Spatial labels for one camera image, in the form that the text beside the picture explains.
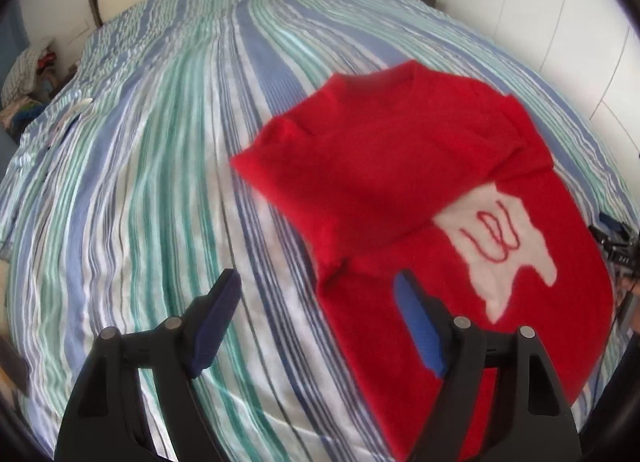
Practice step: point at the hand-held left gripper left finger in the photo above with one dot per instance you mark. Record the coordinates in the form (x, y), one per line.
(212, 322)

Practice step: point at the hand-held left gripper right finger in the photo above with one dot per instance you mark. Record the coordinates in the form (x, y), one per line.
(420, 327)

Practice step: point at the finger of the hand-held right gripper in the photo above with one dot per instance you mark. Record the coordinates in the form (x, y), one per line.
(617, 242)

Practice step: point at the red knitted sweater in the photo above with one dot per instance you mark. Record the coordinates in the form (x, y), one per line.
(380, 167)

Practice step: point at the pile of clothes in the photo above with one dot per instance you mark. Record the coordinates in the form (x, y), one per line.
(27, 67)

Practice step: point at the blue green striped duvet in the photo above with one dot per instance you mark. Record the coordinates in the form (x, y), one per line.
(150, 202)

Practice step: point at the dark wooden bed frame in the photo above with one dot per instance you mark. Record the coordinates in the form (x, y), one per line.
(95, 10)

